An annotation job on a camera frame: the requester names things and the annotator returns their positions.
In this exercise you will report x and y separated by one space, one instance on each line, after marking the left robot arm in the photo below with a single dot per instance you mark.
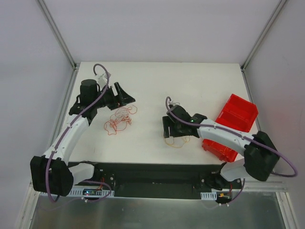
50 172

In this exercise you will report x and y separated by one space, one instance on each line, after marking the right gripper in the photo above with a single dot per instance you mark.
170 126

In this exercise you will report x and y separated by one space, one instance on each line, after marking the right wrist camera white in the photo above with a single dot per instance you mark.
172 104

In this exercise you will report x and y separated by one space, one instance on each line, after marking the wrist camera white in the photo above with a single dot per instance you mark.
172 104
102 79

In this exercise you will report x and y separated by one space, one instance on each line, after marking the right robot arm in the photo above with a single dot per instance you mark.
258 150

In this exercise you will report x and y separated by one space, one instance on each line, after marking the red plastic compartment bin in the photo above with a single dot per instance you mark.
238 114

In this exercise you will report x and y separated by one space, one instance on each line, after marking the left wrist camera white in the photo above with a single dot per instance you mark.
102 79

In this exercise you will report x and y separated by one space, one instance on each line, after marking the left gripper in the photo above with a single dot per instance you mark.
115 97

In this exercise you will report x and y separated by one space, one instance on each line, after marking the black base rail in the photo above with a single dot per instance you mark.
171 181

